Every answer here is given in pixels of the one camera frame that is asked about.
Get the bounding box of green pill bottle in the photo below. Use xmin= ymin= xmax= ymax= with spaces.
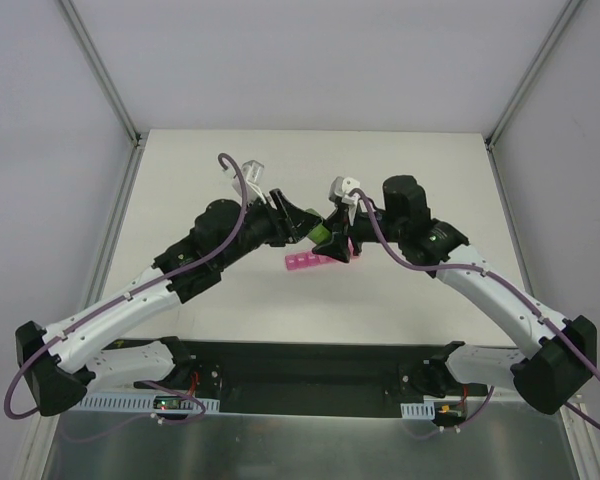
xmin=305 ymin=208 xmax=331 ymax=245

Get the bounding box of pink weekly pill organizer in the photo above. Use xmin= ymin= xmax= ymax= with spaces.
xmin=284 ymin=244 xmax=340 ymax=272

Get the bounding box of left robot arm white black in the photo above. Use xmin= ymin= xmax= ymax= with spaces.
xmin=15 ymin=189 xmax=321 ymax=417

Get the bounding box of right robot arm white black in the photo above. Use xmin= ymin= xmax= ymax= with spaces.
xmin=313 ymin=175 xmax=597 ymax=414

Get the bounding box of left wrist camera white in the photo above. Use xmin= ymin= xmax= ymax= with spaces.
xmin=241 ymin=160 xmax=266 ymax=205

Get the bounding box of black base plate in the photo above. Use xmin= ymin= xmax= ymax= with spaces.
xmin=104 ymin=335 xmax=511 ymax=416

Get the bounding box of right white cable duct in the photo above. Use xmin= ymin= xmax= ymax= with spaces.
xmin=400 ymin=401 xmax=436 ymax=421

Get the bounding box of white cable duct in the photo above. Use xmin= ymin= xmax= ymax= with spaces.
xmin=71 ymin=393 xmax=220 ymax=415
xmin=400 ymin=401 xmax=436 ymax=421

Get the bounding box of left white cable duct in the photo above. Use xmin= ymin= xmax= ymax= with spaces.
xmin=71 ymin=393 xmax=220 ymax=415

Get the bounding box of left aluminium frame post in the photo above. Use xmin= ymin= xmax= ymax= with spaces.
xmin=57 ymin=0 xmax=144 ymax=146

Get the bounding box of aluminium frame post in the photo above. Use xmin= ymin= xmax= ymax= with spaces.
xmin=484 ymin=0 xmax=584 ymax=151
xmin=57 ymin=0 xmax=144 ymax=146

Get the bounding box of right aluminium frame post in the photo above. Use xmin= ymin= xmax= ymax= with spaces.
xmin=484 ymin=0 xmax=584 ymax=151

